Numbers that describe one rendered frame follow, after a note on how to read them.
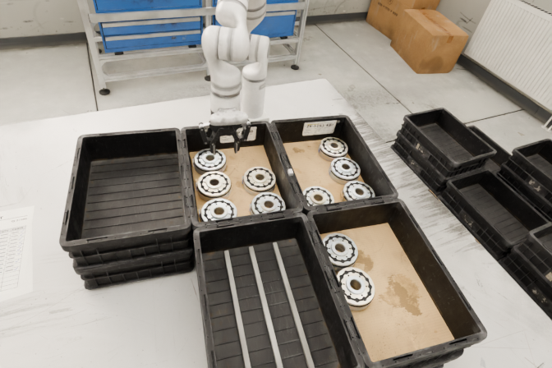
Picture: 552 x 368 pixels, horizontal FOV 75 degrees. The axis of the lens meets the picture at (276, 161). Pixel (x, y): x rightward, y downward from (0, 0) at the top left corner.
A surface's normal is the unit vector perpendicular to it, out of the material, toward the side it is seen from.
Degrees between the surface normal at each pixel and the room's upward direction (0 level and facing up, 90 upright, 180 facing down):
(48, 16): 90
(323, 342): 0
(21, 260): 0
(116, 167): 0
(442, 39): 88
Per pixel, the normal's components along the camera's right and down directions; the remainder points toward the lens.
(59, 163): 0.11, -0.71
